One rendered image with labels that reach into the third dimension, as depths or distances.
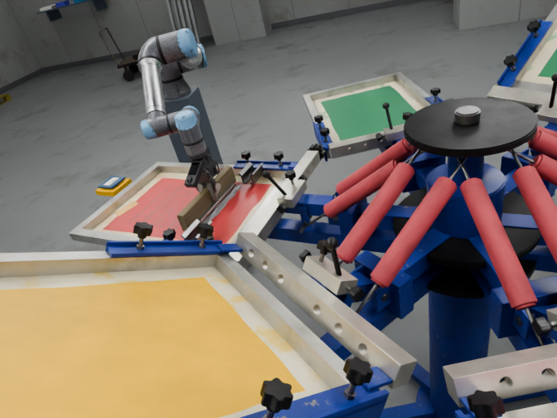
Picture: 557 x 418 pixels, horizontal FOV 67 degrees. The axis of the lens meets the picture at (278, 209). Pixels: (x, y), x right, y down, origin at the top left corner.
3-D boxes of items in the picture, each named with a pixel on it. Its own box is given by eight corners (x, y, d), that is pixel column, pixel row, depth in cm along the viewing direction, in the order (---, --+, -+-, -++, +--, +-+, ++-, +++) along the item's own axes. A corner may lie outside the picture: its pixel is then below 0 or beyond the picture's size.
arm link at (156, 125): (128, 36, 173) (138, 129, 152) (154, 30, 173) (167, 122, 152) (139, 57, 184) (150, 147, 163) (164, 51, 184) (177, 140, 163)
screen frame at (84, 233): (72, 240, 172) (68, 233, 170) (159, 167, 213) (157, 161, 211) (232, 268, 136) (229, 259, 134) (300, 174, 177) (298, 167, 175)
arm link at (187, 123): (194, 106, 152) (193, 114, 144) (204, 133, 157) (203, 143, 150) (173, 112, 152) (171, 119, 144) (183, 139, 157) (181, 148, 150)
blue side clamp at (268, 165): (236, 178, 189) (232, 165, 185) (241, 172, 192) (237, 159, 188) (296, 182, 175) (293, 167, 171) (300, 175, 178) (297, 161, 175)
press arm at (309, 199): (284, 213, 148) (282, 201, 146) (291, 203, 152) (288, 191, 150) (331, 217, 140) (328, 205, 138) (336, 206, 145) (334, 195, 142)
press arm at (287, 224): (158, 224, 186) (152, 213, 182) (166, 216, 190) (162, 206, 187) (460, 263, 129) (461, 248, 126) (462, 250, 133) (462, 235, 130)
